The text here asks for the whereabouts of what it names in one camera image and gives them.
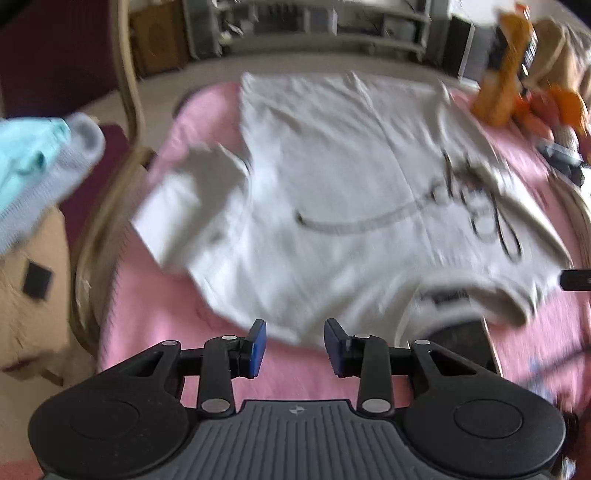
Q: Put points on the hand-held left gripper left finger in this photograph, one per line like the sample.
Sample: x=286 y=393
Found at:
x=256 y=350

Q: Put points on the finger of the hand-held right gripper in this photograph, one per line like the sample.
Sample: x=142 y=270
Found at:
x=577 y=280

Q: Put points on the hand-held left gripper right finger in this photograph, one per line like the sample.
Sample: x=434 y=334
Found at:
x=334 y=348

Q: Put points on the white printed t-shirt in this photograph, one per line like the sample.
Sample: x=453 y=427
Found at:
x=332 y=161

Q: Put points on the pink blanket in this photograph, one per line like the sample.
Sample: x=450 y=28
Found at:
x=152 y=300

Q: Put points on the dark cloth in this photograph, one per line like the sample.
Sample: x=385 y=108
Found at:
x=457 y=341

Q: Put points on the cardboard box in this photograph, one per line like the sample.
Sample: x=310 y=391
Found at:
x=44 y=323

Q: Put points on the beige cloth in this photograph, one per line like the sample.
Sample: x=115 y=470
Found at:
x=554 y=50

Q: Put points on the pale grey knit garment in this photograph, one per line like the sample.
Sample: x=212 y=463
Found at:
x=78 y=152

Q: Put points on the bentwood chair with maroon cushion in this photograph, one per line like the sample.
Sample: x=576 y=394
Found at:
x=131 y=92

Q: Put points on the light teal garment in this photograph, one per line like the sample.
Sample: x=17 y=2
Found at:
x=23 y=157

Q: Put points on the grey shelf unit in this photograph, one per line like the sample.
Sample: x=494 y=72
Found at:
x=323 y=27

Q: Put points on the wooden cabinet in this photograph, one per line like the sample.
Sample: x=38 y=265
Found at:
x=157 y=41

